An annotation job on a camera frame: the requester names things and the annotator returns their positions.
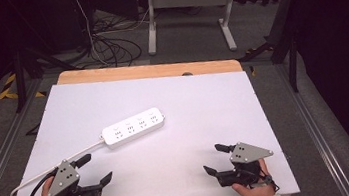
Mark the white board table cover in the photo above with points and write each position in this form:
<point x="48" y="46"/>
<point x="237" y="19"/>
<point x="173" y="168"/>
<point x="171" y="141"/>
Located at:
<point x="177" y="111"/>

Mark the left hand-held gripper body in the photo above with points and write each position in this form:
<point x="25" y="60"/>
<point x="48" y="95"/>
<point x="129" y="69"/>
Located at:
<point x="62" y="179"/>

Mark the person's right hand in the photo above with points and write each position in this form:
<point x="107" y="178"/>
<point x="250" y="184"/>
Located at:
<point x="258" y="192"/>

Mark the white power strip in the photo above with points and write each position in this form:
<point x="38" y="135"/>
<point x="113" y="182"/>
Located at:
<point x="134" y="127"/>

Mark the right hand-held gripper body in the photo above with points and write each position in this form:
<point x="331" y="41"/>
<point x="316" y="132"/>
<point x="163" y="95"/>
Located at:
<point x="248" y="153"/>

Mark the wooden table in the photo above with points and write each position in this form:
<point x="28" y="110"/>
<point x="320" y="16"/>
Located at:
<point x="145" y="70"/>

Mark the yellow black floor tape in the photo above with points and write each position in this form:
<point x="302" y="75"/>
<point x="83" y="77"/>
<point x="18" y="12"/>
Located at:
<point x="7" y="93"/>

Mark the black tripod stand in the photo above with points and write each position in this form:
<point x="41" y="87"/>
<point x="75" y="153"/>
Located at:
<point x="24" y="66"/>

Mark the black metal stand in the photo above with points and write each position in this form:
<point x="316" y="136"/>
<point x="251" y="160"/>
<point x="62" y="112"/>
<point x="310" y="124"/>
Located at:
<point x="284" y="40"/>

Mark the aluminium floor rail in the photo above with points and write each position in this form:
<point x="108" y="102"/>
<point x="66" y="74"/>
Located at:
<point x="1" y="153"/>
<point x="313" y="128"/>

